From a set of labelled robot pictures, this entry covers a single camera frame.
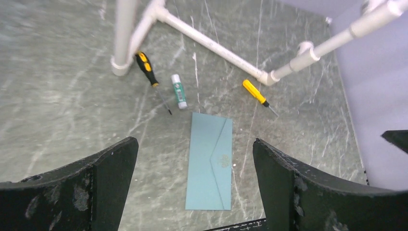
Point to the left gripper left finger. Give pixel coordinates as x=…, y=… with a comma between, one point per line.
x=86, y=195

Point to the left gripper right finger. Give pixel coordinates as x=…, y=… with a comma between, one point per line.
x=299, y=197

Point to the teal envelope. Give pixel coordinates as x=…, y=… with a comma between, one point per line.
x=210, y=163

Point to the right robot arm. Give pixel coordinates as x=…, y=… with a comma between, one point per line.
x=398, y=138

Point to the yellow screwdriver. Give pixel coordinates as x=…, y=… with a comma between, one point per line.
x=257, y=94

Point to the black orange screwdriver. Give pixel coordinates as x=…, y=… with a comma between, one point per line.
x=147, y=68

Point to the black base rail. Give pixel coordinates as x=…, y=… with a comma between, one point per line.
x=254, y=225

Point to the white PVC pipe frame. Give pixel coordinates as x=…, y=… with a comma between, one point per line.
x=129, y=37

